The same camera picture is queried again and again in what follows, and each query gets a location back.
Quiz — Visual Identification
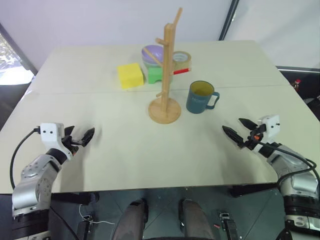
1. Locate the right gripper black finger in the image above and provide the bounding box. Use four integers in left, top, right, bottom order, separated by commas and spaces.
222, 125, 245, 150
237, 117, 259, 131

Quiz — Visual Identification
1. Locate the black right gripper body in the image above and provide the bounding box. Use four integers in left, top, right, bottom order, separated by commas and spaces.
242, 123, 266, 151

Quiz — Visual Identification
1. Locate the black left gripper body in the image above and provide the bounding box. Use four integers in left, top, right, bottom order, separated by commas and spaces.
61, 127, 85, 157

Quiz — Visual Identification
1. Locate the wooden mug tree stand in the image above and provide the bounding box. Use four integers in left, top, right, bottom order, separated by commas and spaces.
147, 7, 193, 125

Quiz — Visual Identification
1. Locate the teal mug with yellow inside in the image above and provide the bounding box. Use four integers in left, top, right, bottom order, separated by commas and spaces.
185, 80, 221, 114

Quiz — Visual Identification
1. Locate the small red-capped bottle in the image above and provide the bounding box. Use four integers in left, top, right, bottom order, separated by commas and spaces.
292, 78, 303, 93

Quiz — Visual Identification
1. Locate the yellow sponge block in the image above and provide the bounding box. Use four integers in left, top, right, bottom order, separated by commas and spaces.
117, 62, 146, 91

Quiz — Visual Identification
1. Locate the red marker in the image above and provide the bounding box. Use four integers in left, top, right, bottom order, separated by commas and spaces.
172, 67, 192, 76

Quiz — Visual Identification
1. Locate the brown packing tape roll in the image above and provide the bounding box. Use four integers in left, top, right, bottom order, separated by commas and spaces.
172, 50, 193, 72

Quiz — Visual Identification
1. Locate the green foam block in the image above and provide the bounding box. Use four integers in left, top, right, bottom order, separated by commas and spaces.
143, 64, 175, 85

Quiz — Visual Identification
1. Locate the light green bowl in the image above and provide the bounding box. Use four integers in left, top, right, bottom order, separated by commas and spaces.
141, 56, 164, 69

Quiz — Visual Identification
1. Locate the dark rounded leg shape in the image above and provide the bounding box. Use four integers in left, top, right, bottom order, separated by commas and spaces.
111, 198, 150, 240
178, 198, 216, 240

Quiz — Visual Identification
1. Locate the black slanted pillar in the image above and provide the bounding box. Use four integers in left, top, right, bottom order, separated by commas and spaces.
218, 0, 241, 41

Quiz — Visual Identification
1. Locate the purple bowl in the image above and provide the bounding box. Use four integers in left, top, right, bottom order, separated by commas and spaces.
141, 44, 166, 64

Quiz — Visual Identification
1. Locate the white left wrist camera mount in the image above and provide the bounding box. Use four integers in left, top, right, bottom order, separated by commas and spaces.
39, 122, 74, 160

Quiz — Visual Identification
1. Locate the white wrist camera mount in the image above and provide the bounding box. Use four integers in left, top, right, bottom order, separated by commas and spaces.
251, 114, 281, 154
39, 122, 74, 160

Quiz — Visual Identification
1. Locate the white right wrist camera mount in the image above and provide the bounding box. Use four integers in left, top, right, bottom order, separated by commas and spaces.
251, 114, 281, 154

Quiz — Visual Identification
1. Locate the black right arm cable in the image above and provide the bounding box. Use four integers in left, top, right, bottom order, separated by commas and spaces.
258, 141, 320, 191

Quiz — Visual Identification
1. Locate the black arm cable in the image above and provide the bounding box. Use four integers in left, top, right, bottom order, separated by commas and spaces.
9, 127, 41, 191
258, 141, 320, 191

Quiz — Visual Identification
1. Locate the black table bracket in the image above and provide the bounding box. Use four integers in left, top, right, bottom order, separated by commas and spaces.
229, 183, 279, 199
50, 191, 100, 206

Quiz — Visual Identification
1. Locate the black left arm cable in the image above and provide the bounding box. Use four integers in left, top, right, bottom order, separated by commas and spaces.
9, 127, 41, 191

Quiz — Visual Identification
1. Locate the thin white wire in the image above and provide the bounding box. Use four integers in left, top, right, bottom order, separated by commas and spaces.
78, 203, 116, 226

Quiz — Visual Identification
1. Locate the black strap with buckle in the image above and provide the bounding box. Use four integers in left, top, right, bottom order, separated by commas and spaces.
216, 210, 240, 240

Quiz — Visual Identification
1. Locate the black window frame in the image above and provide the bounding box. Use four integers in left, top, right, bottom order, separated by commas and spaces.
0, 21, 39, 76

